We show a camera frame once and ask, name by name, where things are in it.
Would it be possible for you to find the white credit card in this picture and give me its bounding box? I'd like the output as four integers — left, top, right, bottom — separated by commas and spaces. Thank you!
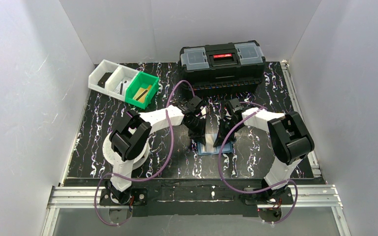
114, 82, 124, 95

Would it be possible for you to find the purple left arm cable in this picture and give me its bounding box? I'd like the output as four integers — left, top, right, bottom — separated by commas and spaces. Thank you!
94, 80, 196, 227

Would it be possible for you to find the black toolbox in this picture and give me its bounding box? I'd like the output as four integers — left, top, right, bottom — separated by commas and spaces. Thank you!
178, 40, 266, 97

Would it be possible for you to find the gold credit card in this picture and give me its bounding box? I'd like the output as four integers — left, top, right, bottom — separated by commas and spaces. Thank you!
133, 85, 152, 103

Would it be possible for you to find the white printed card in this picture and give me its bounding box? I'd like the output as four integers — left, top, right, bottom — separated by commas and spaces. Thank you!
121, 79, 132, 87

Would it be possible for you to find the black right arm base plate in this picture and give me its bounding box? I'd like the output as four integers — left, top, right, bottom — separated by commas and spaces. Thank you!
239, 185, 294, 208

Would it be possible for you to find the white bin far left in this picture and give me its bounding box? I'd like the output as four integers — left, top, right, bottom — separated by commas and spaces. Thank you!
88, 59, 120, 95

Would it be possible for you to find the white bin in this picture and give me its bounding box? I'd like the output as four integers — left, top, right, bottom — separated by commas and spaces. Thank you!
88, 59, 120, 95
105, 65, 139, 102

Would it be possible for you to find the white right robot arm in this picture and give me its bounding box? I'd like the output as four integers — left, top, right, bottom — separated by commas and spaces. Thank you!
214, 99, 315, 196

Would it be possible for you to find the aluminium rail frame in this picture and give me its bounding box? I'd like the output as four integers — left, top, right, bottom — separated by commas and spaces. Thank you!
42, 61, 350, 236

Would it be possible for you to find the black credit card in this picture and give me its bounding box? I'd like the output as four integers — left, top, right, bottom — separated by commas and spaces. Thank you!
97, 72, 113, 88

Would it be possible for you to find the white bin middle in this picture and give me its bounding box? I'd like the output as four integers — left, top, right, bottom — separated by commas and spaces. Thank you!
105, 65, 139, 102

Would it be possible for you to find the green plastic bin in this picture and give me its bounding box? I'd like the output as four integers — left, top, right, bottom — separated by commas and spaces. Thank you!
125, 72, 159, 109

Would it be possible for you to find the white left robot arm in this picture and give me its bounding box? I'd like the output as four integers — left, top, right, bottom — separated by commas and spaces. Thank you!
105, 96, 209, 205

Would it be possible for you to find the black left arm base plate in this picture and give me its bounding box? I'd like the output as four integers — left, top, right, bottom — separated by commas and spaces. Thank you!
99, 188, 148, 206

